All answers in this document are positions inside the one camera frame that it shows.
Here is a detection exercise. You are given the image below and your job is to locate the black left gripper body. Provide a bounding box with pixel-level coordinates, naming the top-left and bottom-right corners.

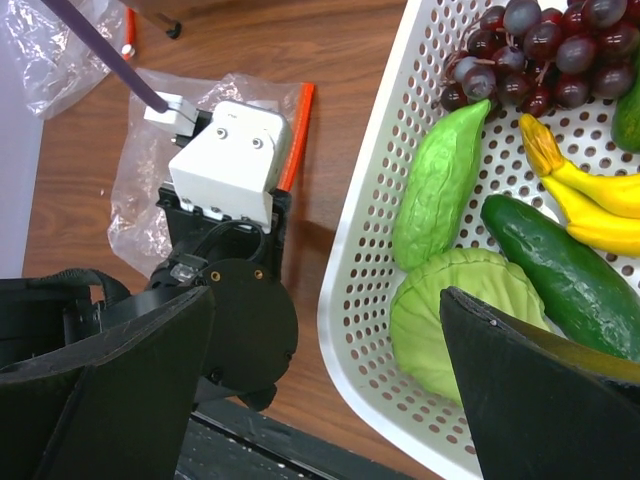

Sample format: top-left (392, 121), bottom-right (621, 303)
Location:
top-left (147, 182), bottom-right (299, 411)

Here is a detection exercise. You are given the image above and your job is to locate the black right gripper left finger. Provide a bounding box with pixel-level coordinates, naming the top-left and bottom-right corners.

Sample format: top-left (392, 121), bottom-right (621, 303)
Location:
top-left (1, 287), bottom-right (215, 479)

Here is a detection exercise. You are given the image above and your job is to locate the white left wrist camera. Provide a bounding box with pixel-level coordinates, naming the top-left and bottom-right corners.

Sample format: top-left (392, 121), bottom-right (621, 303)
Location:
top-left (169, 101), bottom-right (292, 233)

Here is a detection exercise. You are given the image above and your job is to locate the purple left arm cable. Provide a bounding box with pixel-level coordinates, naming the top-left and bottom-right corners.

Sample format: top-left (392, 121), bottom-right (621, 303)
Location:
top-left (40, 0), bottom-right (171, 114)

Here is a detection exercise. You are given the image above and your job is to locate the steel two-tier dish rack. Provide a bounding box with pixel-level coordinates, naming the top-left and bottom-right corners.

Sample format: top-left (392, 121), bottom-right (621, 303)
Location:
top-left (122, 0), bottom-right (182, 40)

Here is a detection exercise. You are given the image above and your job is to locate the light green chayote squash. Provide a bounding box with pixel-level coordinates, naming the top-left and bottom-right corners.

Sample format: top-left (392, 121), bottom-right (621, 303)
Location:
top-left (392, 100), bottom-right (491, 272)

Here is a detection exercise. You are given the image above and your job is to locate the yellow banana bunch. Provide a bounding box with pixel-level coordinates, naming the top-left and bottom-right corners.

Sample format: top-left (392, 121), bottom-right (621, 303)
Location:
top-left (519, 114), bottom-right (639, 257)

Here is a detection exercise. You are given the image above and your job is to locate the dark green cucumber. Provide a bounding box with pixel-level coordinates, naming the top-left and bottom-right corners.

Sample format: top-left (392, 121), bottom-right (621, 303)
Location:
top-left (480, 194), bottom-right (639, 362)

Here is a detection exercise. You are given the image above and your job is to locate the dark red grape bunch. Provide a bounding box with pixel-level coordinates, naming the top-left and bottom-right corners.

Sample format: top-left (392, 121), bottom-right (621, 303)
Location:
top-left (438, 1), bottom-right (639, 117)

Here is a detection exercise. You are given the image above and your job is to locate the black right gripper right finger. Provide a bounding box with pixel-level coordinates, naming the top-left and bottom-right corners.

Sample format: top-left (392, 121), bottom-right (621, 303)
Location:
top-left (450, 294), bottom-right (639, 479)

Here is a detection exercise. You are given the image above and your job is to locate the green cabbage toy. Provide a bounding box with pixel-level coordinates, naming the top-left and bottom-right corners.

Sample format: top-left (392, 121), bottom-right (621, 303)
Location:
top-left (389, 248), bottom-right (552, 406)

